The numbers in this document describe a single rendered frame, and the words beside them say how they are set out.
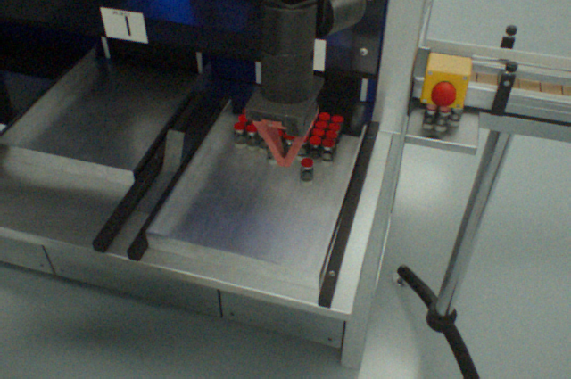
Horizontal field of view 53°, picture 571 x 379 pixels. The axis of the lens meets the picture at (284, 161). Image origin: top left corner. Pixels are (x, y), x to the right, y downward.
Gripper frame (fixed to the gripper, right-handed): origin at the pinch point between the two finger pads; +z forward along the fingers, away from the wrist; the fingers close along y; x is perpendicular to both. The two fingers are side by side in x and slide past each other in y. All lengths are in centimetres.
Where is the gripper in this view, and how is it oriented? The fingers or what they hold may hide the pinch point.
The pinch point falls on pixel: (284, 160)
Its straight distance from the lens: 68.9
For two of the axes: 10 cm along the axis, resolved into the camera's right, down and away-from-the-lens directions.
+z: -0.2, 8.3, 5.6
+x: -9.6, -1.8, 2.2
